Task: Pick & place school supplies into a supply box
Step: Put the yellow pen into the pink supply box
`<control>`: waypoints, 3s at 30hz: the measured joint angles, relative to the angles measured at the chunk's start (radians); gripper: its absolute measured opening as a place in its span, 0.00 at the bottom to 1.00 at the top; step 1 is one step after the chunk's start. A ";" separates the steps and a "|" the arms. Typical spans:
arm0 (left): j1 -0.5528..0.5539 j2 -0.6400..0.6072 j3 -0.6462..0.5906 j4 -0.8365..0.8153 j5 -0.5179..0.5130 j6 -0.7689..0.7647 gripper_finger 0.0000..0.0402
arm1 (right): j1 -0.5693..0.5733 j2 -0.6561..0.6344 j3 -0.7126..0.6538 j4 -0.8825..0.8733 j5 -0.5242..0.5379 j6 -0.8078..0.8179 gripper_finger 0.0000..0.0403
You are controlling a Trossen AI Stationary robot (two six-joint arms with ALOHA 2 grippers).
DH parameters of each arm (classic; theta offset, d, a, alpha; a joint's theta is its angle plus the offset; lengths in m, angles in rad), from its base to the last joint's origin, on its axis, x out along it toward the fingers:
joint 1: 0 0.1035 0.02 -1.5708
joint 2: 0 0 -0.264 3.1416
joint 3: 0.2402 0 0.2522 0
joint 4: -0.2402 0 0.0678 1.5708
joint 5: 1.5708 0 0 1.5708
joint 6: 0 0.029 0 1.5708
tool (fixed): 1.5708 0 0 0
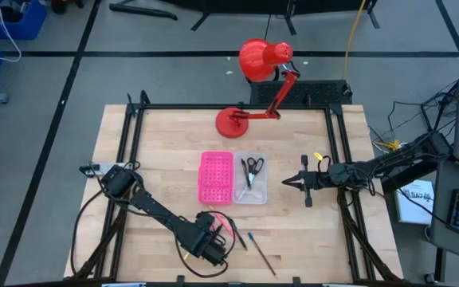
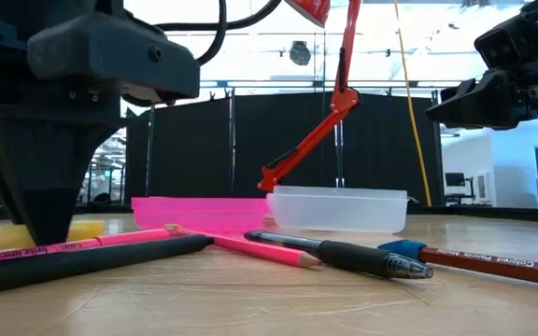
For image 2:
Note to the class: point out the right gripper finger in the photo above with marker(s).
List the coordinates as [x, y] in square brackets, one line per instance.
[458, 88]
[488, 102]

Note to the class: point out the yellow highlighter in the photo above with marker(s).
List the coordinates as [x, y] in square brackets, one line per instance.
[87, 229]

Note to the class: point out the black ballpoint pen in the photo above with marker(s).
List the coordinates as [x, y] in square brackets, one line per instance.
[87, 261]
[353, 256]

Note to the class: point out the pink highlighter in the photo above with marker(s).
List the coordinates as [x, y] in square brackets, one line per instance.
[124, 238]

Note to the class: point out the brown pencil with blue cap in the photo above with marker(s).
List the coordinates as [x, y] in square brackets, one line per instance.
[484, 263]

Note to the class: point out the pink pencil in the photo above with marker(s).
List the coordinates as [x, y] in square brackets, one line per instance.
[259, 249]

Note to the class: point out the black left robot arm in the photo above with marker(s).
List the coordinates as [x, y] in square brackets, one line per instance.
[40, 7]

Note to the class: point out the clear plastic supply box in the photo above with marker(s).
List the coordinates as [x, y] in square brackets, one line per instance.
[339, 212]

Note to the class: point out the black computer monitor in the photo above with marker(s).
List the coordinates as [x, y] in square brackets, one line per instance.
[455, 179]

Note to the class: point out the red desk lamp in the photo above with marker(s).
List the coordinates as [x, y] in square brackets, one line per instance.
[339, 102]

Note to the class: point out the black room divider panel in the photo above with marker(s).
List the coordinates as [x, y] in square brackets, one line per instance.
[189, 149]

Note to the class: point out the pink perforated plastic lid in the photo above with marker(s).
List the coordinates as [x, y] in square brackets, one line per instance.
[199, 214]

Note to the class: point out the dark round hanging fixture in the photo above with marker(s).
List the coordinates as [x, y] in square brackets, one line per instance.
[300, 52]

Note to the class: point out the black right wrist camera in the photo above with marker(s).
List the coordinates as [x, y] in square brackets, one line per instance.
[502, 44]

